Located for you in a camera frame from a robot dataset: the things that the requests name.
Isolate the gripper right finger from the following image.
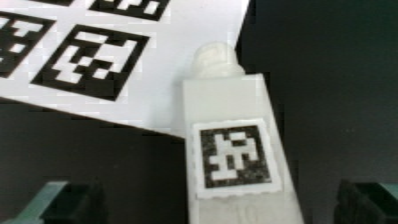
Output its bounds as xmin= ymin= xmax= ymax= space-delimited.
xmin=335 ymin=180 xmax=398 ymax=224

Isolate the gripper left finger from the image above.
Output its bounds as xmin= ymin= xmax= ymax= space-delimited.
xmin=11 ymin=181 xmax=107 ymax=224

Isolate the white table leg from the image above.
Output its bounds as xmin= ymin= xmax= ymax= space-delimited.
xmin=184 ymin=43 xmax=304 ymax=224

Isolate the white marker tag sheet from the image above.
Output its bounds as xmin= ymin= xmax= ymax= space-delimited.
xmin=0 ymin=0 xmax=251 ymax=136

